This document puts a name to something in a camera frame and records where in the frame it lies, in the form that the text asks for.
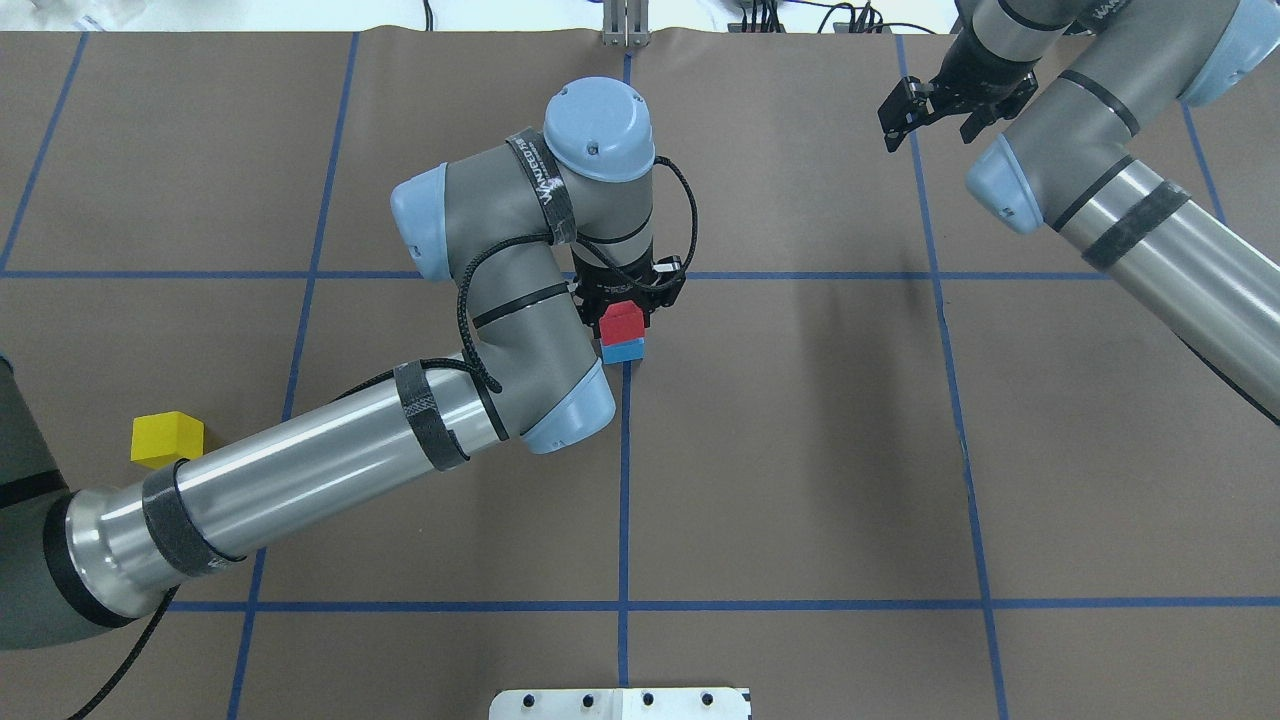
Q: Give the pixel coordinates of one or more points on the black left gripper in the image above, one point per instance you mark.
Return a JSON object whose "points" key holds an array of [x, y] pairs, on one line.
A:
{"points": [[607, 290]]}

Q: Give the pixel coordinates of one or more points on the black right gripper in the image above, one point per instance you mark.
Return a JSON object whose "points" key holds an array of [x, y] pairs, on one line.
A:
{"points": [[978, 72]]}

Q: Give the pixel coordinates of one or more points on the red foam block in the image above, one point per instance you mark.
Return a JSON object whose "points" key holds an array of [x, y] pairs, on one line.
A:
{"points": [[621, 323]]}

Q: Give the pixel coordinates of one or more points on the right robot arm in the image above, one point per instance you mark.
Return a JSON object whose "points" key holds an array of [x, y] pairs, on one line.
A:
{"points": [[1075, 82]]}

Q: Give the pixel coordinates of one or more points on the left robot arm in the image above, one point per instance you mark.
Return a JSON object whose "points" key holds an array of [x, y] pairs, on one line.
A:
{"points": [[537, 235]]}

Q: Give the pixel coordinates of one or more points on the white camera mast with base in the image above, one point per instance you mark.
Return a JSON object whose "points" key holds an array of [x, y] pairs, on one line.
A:
{"points": [[623, 703]]}

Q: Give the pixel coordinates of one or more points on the aluminium frame post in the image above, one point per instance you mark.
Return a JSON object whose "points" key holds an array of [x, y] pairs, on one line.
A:
{"points": [[625, 23]]}

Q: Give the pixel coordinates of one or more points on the yellow foam block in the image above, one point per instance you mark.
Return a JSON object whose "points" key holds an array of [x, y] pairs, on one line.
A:
{"points": [[158, 439]]}

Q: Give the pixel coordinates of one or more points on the blue foam block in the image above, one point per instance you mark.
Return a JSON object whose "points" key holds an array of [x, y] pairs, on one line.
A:
{"points": [[623, 352]]}

